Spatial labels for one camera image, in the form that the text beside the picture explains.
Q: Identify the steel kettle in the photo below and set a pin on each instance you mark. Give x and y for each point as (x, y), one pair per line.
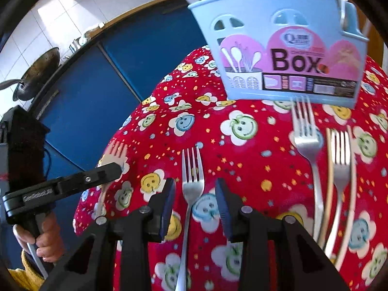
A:
(75, 45)

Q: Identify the dark wok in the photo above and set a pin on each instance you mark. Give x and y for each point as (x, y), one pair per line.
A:
(39, 69)

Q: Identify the person's left hand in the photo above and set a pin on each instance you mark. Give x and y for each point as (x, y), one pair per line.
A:
(48, 242)

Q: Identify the steel ladle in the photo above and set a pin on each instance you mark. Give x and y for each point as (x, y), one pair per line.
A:
(9, 84)

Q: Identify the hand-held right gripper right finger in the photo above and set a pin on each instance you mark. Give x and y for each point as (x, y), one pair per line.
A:
(222, 209)

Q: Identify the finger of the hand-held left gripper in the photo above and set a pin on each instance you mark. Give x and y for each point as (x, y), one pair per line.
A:
(97, 174)

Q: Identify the red smiley-print tablecloth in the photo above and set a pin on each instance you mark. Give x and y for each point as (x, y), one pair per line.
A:
(242, 157)

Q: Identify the steel fork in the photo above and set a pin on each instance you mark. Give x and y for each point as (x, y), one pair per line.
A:
(339, 169)
(306, 139)
(192, 188)

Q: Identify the blue kitchen counter cabinet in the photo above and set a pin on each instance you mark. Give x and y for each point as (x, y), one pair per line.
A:
(106, 81)

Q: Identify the light blue utensil box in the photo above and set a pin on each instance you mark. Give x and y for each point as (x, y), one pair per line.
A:
(257, 12)

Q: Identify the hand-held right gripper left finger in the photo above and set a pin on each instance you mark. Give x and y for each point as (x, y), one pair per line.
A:
(168, 209)

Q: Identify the beige plastic fork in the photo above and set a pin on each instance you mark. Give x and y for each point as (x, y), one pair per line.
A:
(118, 154)

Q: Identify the small metal fork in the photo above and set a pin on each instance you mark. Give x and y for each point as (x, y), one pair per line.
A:
(353, 188)

